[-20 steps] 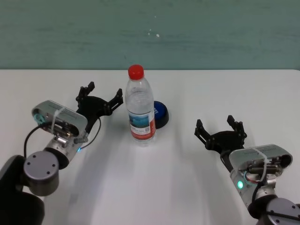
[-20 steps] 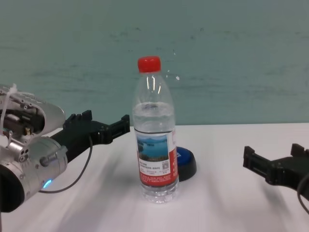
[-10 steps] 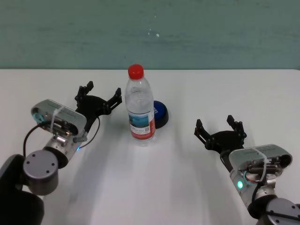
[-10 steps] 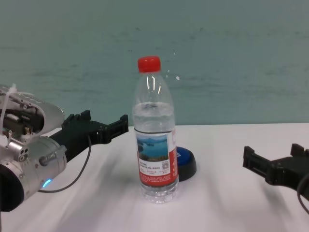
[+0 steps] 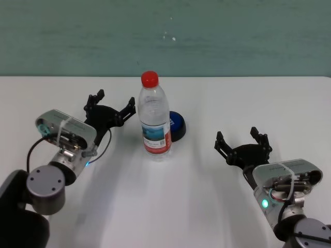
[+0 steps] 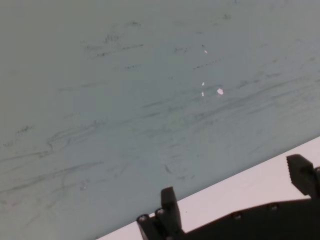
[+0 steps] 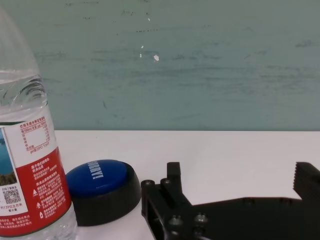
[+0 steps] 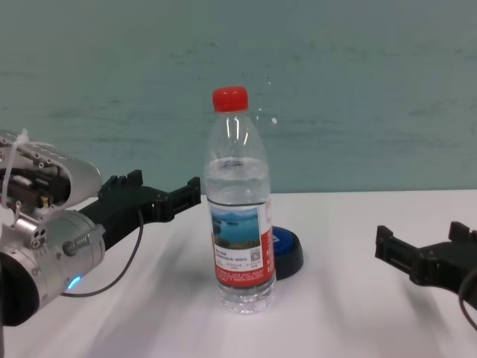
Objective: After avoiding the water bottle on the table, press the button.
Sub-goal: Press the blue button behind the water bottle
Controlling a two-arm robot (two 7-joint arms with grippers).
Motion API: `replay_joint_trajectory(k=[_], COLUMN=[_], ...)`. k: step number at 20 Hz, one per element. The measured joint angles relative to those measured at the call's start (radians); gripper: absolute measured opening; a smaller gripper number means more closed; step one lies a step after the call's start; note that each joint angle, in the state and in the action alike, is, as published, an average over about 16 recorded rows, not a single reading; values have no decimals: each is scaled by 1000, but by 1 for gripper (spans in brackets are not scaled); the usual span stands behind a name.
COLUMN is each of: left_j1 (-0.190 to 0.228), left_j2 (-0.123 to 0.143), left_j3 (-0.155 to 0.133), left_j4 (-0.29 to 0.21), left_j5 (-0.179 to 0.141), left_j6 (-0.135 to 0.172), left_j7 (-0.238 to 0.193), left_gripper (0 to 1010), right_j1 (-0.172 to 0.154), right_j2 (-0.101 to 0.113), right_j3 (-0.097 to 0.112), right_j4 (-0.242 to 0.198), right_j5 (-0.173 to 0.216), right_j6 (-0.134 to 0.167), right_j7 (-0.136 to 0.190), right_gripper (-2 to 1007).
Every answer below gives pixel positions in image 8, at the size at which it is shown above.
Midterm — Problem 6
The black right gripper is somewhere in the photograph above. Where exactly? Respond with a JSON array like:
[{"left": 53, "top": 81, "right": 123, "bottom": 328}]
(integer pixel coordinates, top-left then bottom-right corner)
[{"left": 373, "top": 221, "right": 477, "bottom": 300}]

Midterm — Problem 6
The clear water bottle red cap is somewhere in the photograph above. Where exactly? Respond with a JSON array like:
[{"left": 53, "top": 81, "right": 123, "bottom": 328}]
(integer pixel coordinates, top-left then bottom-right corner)
[{"left": 203, "top": 86, "right": 278, "bottom": 315}]

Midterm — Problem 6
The blue button black base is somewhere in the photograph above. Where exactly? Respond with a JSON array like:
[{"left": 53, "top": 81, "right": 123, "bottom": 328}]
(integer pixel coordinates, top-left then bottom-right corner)
[{"left": 272, "top": 226, "right": 306, "bottom": 281}]

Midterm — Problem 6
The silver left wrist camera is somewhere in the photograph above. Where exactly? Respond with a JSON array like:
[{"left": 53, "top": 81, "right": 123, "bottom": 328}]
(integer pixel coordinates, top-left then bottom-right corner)
[{"left": 0, "top": 129, "right": 104, "bottom": 225}]

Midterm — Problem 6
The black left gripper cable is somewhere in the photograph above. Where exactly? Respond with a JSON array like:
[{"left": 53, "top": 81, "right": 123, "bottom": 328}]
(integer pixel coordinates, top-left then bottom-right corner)
[{"left": 60, "top": 208, "right": 146, "bottom": 298}]

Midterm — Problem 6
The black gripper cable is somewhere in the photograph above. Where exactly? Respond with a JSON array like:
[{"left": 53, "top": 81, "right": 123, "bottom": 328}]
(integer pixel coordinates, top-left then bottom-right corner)
[
  {"left": 458, "top": 269, "right": 477, "bottom": 333},
  {"left": 60, "top": 208, "right": 146, "bottom": 298}
]

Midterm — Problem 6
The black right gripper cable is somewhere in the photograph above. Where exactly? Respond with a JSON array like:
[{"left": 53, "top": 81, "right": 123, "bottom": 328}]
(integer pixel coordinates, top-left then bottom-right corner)
[{"left": 458, "top": 269, "right": 477, "bottom": 333}]

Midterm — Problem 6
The white left camera zip tie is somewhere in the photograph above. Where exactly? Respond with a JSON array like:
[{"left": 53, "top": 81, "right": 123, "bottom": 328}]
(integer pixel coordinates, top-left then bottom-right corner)
[{"left": 0, "top": 128, "right": 31, "bottom": 227}]

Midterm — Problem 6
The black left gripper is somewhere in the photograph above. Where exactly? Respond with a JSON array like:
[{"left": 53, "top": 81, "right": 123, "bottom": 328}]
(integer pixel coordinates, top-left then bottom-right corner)
[{"left": 77, "top": 169, "right": 203, "bottom": 255}]

